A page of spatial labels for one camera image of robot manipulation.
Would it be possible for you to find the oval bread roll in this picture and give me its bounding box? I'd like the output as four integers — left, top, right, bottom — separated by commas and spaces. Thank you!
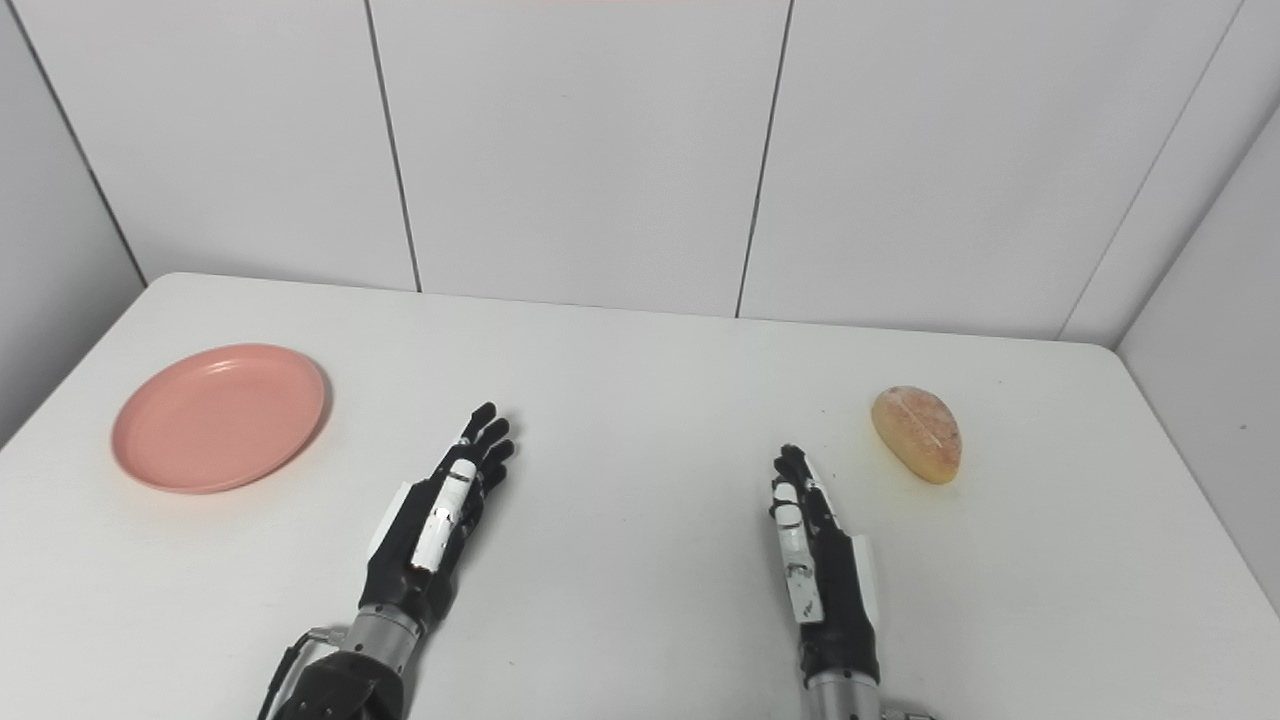
871, 386, 963, 485

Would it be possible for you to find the pink round plate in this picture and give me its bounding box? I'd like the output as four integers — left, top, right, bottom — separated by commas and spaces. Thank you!
111, 344, 328, 495

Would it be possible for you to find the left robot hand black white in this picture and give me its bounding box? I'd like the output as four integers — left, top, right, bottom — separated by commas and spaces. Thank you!
359, 402, 517, 631

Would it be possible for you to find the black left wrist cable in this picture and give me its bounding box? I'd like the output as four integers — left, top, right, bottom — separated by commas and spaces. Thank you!
256, 627, 347, 720

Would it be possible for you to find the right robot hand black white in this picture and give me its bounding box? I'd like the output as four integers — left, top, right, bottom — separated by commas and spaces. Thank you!
771, 444, 882, 687

